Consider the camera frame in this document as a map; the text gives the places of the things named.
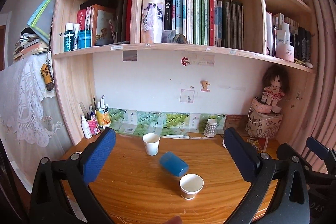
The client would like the blue plastic cup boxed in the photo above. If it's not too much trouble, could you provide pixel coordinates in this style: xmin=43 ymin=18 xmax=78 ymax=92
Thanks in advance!
xmin=159 ymin=151 xmax=189 ymax=177

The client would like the pink can pen holder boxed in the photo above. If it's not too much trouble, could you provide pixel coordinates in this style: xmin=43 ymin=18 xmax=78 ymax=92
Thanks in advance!
xmin=87 ymin=118 xmax=100 ymax=135

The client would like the white plastic bottle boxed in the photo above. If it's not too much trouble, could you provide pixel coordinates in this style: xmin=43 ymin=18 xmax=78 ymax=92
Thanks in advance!
xmin=81 ymin=115 xmax=92 ymax=139

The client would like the grey checkered cup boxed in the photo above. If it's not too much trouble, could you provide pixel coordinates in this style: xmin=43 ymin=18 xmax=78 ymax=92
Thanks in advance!
xmin=203 ymin=118 xmax=218 ymax=138

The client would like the orange juice carton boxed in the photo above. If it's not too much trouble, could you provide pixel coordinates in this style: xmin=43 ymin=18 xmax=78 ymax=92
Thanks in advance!
xmin=96 ymin=107 xmax=111 ymax=129

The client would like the white lace cloth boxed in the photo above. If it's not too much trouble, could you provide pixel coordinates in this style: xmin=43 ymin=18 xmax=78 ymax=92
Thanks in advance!
xmin=1 ymin=54 xmax=73 ymax=192

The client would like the brown sleeved paper cup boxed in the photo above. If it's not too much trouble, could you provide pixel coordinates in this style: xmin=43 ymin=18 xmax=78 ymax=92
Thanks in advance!
xmin=179 ymin=173 xmax=204 ymax=200

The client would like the white cylindrical tube box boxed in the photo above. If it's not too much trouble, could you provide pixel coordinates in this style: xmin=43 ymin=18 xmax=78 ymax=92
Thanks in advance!
xmin=141 ymin=0 xmax=163 ymax=44

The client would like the letter-printed canvas bag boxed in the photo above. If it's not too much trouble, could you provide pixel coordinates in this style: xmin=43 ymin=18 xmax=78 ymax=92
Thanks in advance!
xmin=245 ymin=107 xmax=283 ymax=139

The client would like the blue cosmetic jar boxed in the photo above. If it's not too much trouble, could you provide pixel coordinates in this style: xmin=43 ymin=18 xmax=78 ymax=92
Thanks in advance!
xmin=77 ymin=30 xmax=92 ymax=49

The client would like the teal cosmetic bottle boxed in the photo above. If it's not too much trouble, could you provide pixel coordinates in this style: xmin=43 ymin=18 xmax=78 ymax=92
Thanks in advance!
xmin=64 ymin=22 xmax=74 ymax=52

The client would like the pink curtain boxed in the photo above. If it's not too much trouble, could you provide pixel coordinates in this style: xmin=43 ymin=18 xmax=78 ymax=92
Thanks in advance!
xmin=289 ymin=0 xmax=335 ymax=173

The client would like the white paper cup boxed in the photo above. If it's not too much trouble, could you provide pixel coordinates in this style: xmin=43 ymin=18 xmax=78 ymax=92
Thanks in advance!
xmin=142 ymin=133 xmax=160 ymax=156

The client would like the wooden bookshelf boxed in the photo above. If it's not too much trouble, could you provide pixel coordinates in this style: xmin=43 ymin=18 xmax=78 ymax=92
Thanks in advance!
xmin=51 ymin=0 xmax=314 ymax=144

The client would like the rag doll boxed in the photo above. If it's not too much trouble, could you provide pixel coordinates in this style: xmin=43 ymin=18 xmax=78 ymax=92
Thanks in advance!
xmin=261 ymin=65 xmax=290 ymax=114

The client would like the right hand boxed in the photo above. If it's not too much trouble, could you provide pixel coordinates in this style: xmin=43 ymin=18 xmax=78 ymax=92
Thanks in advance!
xmin=163 ymin=215 xmax=183 ymax=224

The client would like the yellow hanging toy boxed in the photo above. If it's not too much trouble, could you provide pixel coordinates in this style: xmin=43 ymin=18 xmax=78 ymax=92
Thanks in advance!
xmin=41 ymin=64 xmax=54 ymax=91

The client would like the pink lotion bottle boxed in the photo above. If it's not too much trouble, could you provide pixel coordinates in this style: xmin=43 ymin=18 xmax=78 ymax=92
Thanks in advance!
xmin=276 ymin=23 xmax=294 ymax=63

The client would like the grape-printed paper backdrop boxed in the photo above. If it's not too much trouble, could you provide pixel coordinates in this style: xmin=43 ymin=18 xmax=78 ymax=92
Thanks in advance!
xmin=109 ymin=108 xmax=227 ymax=136

